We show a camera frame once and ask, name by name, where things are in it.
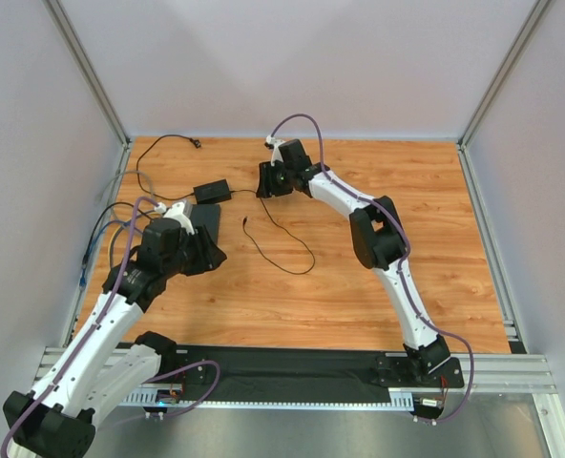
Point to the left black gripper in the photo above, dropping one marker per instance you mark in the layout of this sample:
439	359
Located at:
208	239

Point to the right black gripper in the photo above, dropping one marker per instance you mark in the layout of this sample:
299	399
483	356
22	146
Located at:
267	178

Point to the black network switch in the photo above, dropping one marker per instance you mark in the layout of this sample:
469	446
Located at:
207	216

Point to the black power adapter brick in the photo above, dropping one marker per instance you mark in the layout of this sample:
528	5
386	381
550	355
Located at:
212	192

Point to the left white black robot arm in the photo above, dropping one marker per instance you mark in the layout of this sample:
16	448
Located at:
59	416

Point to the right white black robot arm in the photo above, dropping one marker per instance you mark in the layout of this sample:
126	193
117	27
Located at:
379	242

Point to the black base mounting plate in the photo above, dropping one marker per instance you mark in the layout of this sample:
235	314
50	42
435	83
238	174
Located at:
293	376

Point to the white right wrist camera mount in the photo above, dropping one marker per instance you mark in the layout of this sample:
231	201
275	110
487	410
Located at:
273	145

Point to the right aluminium frame post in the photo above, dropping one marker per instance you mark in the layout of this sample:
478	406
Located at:
521	40

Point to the aluminium frame post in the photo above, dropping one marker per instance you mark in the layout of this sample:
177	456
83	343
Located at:
70	37
521	40

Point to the left aluminium frame post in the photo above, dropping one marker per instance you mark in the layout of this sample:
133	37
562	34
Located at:
70	37

